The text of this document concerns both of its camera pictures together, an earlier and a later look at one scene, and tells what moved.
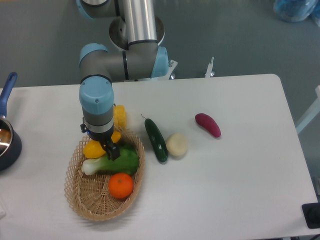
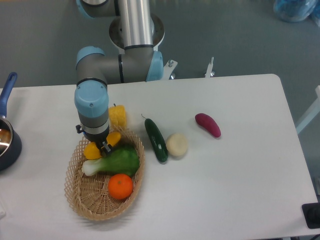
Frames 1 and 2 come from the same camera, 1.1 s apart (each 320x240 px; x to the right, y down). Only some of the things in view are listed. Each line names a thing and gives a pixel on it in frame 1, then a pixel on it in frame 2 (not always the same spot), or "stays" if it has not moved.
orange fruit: (120, 185) stays
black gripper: (113, 150) -> (100, 139)
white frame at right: (311, 113) stays
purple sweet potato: (207, 122) stays
